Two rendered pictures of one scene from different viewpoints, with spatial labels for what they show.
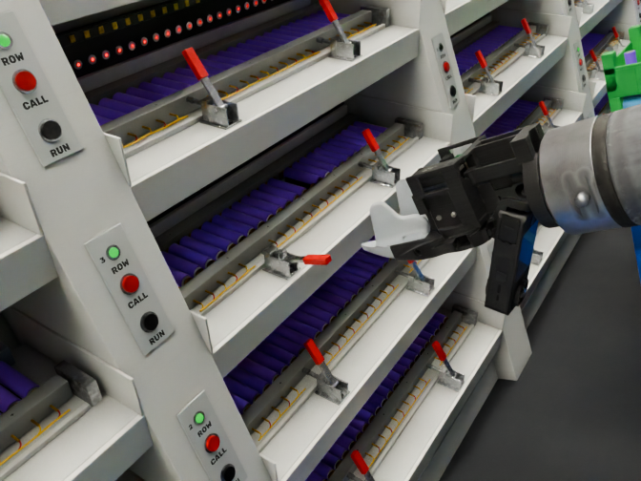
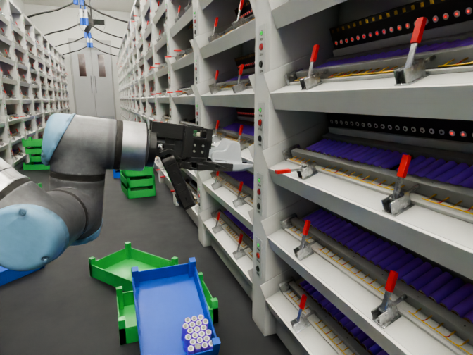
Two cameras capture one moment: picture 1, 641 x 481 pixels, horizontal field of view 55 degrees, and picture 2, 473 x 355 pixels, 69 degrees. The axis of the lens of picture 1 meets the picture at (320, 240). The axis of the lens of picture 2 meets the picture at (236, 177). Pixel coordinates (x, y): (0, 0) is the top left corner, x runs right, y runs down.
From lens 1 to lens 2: 1.15 m
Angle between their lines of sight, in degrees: 108
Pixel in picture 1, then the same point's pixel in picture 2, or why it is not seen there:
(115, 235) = (262, 105)
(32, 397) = not seen: hidden behind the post
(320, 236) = (331, 183)
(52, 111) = (262, 58)
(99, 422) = not seen: hidden behind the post
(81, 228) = (259, 97)
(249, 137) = (307, 100)
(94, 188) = (263, 87)
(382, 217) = (224, 145)
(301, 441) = (283, 243)
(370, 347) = (329, 274)
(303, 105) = (338, 98)
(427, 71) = not seen: outside the picture
